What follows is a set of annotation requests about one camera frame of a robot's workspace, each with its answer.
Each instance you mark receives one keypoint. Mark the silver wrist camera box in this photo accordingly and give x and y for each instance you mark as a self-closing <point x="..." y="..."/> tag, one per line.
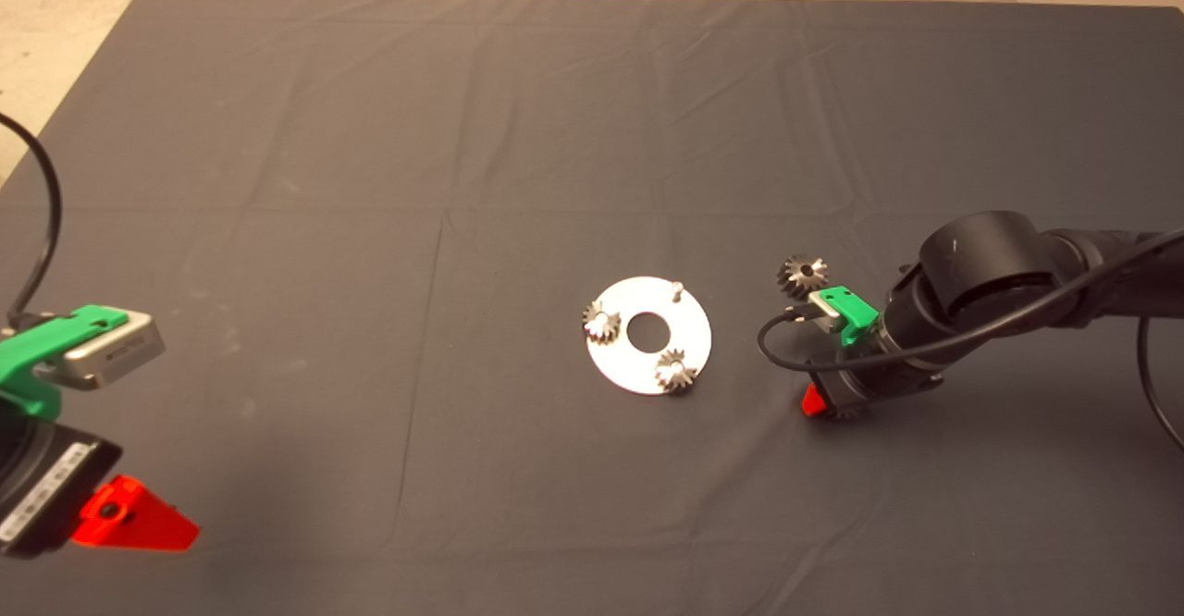
<point x="826" y="306"/>
<point x="120" y="353"/>

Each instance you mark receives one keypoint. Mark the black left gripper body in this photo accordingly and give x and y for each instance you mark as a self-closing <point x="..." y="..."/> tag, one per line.
<point x="46" y="491"/>

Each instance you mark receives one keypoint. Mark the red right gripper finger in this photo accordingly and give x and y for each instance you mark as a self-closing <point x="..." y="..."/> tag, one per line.
<point x="814" y="403"/>

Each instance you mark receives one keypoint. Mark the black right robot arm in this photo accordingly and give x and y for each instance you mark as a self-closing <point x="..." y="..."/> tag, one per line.
<point x="980" y="255"/>

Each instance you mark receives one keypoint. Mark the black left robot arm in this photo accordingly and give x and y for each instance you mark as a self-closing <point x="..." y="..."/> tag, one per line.
<point x="11" y="436"/>

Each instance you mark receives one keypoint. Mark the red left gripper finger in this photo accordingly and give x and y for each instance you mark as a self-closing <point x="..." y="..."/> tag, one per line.
<point x="139" y="523"/>

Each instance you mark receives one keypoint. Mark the green left camera mount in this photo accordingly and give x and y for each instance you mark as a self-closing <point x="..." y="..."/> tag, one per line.
<point x="37" y="346"/>

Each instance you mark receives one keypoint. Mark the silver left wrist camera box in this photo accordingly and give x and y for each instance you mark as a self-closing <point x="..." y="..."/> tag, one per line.
<point x="120" y="353"/>

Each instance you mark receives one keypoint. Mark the small steel gear on pin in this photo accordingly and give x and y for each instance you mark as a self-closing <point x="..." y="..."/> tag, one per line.
<point x="601" y="324"/>
<point x="675" y="374"/>

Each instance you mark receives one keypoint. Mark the dark grey table cloth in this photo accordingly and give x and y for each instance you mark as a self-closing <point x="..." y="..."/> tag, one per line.
<point x="370" y="227"/>

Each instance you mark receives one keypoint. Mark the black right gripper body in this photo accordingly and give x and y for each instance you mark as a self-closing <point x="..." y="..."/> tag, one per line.
<point x="869" y="385"/>

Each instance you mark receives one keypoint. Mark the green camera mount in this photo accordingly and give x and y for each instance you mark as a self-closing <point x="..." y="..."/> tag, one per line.
<point x="858" y="315"/>
<point x="37" y="346"/>

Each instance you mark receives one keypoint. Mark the round metal plate with hole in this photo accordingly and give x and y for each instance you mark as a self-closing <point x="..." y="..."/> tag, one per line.
<point x="615" y="362"/>

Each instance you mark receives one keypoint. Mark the green right camera mount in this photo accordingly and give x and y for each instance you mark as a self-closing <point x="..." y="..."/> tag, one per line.
<point x="858" y="315"/>

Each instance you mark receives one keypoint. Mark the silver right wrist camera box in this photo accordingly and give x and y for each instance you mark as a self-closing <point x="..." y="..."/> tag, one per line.
<point x="826" y="306"/>

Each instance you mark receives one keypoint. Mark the larger steel gear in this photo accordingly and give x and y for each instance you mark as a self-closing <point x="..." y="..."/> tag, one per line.
<point x="817" y="280"/>

